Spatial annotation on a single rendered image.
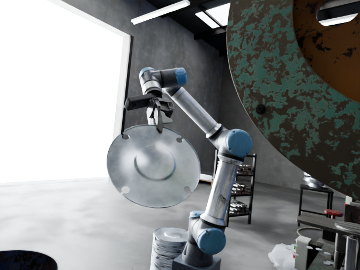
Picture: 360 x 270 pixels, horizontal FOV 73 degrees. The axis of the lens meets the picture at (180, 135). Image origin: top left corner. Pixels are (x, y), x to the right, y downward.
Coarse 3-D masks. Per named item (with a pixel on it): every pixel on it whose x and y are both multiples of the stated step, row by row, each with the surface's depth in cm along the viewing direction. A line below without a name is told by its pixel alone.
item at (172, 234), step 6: (162, 228) 196; (168, 228) 198; (174, 228) 199; (180, 228) 199; (156, 234) 183; (162, 234) 184; (168, 234) 184; (174, 234) 185; (180, 234) 186; (186, 234) 189; (162, 240) 173; (168, 240) 174; (174, 240) 175; (180, 240) 176; (186, 240) 177
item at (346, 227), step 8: (304, 216) 90; (312, 216) 91; (320, 216) 92; (312, 224) 83; (320, 224) 81; (328, 224) 82; (336, 224) 82; (344, 224) 82; (352, 224) 83; (336, 232) 78; (344, 232) 77; (352, 232) 76; (336, 240) 80; (344, 240) 78; (336, 248) 80; (344, 248) 78; (336, 256) 79; (344, 256) 78; (336, 264) 79
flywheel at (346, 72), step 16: (304, 0) 59; (320, 0) 58; (304, 16) 59; (304, 32) 58; (320, 32) 56; (336, 32) 54; (352, 32) 52; (304, 48) 58; (320, 48) 56; (336, 48) 54; (352, 48) 52; (320, 64) 56; (336, 64) 54; (352, 64) 52; (336, 80) 53; (352, 80) 52; (352, 96) 51
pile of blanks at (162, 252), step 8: (160, 240) 174; (152, 248) 184; (160, 248) 173; (168, 248) 173; (176, 248) 171; (152, 256) 181; (160, 256) 173; (168, 256) 171; (176, 256) 171; (152, 264) 178; (160, 264) 173; (168, 264) 171
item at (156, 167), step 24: (120, 144) 75; (144, 144) 78; (168, 144) 81; (120, 168) 71; (144, 168) 72; (168, 168) 74; (192, 168) 78; (120, 192) 66; (144, 192) 68; (168, 192) 70
